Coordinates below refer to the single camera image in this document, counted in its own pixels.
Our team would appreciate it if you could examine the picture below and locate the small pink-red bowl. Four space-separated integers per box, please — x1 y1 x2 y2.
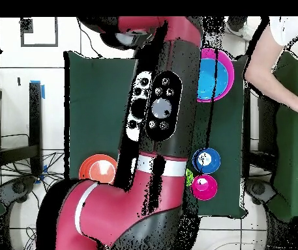
190 174 218 201

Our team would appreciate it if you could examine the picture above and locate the bundle of floor cables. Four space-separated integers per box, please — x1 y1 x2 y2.
0 149 66 250

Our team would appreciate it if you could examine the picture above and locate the small dark blue bowl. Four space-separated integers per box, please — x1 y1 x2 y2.
192 147 222 174

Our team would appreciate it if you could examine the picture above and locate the person's white shoe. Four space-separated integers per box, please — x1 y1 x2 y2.
225 23 255 42

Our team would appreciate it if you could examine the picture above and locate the large pink bowl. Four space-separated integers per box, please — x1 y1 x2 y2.
196 48 235 103

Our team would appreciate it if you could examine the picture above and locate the green cup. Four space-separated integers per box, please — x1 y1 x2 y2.
185 168 194 188

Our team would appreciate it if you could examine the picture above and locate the black metal stand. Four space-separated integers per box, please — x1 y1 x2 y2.
242 86 280 173
0 81 44 178

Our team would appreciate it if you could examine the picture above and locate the black square floor frame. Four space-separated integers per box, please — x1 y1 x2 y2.
20 16 59 48

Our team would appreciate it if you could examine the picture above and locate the blue tape strip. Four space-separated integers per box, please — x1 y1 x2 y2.
29 79 46 100

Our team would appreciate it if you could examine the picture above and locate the long black floor cable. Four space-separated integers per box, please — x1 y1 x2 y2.
77 24 104 59

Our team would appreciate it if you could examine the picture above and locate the large orange bowl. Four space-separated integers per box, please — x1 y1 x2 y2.
78 154 119 185

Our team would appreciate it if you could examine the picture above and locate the large blue bowl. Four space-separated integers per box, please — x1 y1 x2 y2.
197 58 230 101

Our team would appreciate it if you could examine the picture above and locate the dark green tablecloth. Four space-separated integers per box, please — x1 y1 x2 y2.
63 50 254 218

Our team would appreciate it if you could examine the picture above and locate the black floor stand base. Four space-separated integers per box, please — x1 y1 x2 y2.
0 176 38 204
244 179 277 206

